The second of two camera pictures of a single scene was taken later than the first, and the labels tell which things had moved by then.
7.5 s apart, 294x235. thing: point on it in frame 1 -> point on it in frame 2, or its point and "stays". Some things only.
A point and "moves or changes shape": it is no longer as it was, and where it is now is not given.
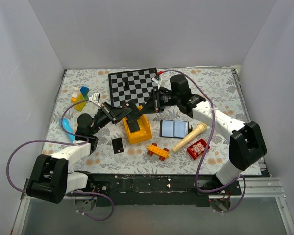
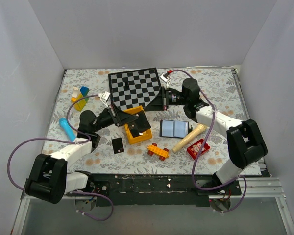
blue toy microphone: [67, 127] stays
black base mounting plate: [159, 190] stays
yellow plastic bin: [144, 133] moves or changes shape
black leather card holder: [174, 129] stays
